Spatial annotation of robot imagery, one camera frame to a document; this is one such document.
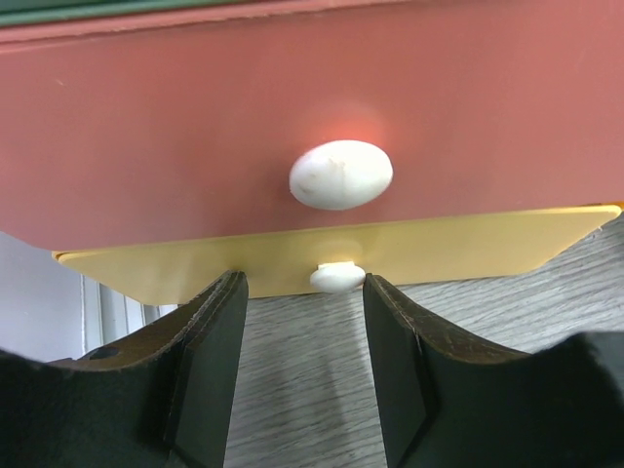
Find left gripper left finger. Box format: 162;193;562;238
1;271;249;467

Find drawer box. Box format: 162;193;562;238
1;1;623;304

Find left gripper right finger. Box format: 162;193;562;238
363;274;623;467

